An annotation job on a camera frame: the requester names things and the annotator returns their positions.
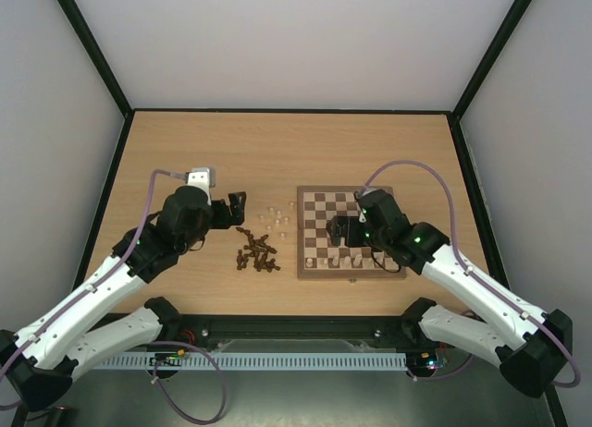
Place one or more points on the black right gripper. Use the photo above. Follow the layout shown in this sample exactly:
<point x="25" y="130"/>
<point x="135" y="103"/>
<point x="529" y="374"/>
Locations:
<point x="350" y="230"/>

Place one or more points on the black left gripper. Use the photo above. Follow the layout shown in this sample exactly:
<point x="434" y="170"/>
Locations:
<point x="238" y="210"/>

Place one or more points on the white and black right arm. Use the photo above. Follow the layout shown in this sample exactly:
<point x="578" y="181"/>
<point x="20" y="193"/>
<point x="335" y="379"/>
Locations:
<point x="529" y="346"/>

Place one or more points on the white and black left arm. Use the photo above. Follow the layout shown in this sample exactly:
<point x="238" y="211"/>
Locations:
<point x="44" y="359"/>

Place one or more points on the pile of dark chess pieces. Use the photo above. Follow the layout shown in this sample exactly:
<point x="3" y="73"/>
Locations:
<point x="257" y="252"/>

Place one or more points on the wooden chessboard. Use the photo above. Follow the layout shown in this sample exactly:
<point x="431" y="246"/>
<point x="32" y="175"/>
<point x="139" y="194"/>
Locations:
<point x="316" y="205"/>

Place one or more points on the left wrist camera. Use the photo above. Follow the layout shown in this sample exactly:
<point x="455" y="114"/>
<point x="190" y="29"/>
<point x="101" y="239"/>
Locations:
<point x="203" y="178"/>

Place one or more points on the black enclosure frame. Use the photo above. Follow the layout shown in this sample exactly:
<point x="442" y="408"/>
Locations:
<point x="296" y="325"/>

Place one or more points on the light blue cable duct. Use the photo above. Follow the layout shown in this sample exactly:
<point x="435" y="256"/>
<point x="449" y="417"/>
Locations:
<point x="255" y="362"/>

